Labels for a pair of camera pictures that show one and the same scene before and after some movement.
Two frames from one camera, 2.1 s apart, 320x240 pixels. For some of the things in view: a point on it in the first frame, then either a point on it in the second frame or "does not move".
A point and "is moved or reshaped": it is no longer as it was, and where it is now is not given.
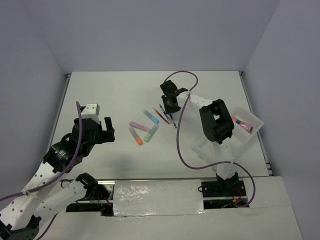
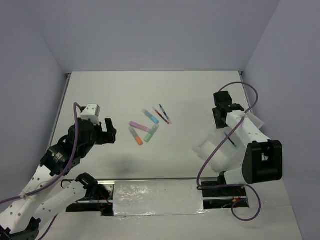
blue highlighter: [153, 118] does not move
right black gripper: [168, 110] -> [219, 124]
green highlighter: [151, 133] does not move
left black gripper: [106, 136] does not move
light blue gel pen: [173, 121] is moved or reshaped
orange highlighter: [134, 135] does not move
